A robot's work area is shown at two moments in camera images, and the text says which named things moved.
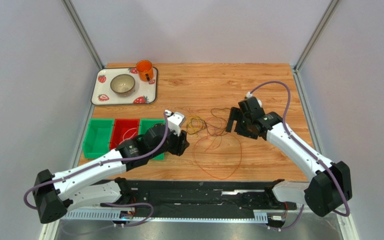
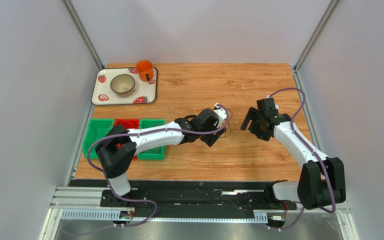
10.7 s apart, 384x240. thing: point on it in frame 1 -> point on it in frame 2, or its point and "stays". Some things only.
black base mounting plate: [197, 195] stays
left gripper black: [181, 143] -> [211, 139]
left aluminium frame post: [84, 34] stays
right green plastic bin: [145, 124] stays
